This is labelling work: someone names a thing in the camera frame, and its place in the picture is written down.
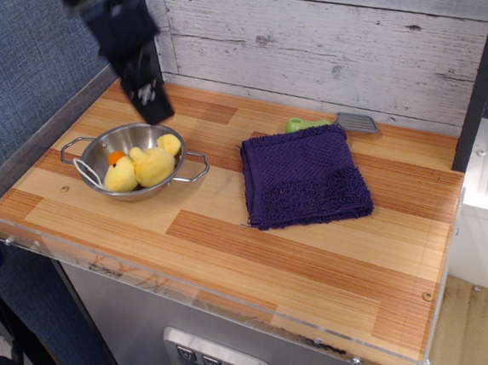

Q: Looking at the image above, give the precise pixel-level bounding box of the black vertical post left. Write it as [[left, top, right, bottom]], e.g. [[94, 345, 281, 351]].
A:
[[110, 0, 162, 107]]

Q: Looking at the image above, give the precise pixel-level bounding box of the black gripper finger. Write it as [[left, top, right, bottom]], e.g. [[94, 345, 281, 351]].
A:
[[120, 43, 174, 125]]

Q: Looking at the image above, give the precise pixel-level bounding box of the green handled grey spatula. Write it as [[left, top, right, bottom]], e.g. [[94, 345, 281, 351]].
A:
[[284, 112, 379, 134]]

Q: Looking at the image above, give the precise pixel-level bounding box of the stainless steel cabinet front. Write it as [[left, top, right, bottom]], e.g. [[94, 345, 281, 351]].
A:
[[60, 232, 389, 365]]

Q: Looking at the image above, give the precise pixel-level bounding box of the stainless steel two-handled pot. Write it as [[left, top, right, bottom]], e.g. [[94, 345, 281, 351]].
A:
[[60, 123, 191, 202]]

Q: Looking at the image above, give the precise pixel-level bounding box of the purple folded towel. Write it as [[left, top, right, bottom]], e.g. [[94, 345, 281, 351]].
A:
[[240, 125, 375, 231]]

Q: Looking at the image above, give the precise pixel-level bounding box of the black vertical post right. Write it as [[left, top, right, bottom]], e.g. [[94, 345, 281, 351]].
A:
[[451, 33, 488, 173]]

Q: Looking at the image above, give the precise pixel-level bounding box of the black vertical post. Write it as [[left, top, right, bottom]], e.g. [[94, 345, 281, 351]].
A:
[[451, 33, 488, 173], [110, 0, 162, 107]]

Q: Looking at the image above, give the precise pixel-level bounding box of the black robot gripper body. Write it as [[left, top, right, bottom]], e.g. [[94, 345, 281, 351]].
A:
[[61, 0, 158, 68]]

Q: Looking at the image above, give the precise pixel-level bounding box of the yellow plush duck toy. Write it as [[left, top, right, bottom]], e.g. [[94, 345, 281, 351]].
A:
[[71, 132, 187, 197]]

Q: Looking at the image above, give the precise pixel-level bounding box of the clear acrylic front guard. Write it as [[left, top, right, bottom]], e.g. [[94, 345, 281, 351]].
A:
[[0, 168, 463, 365]]

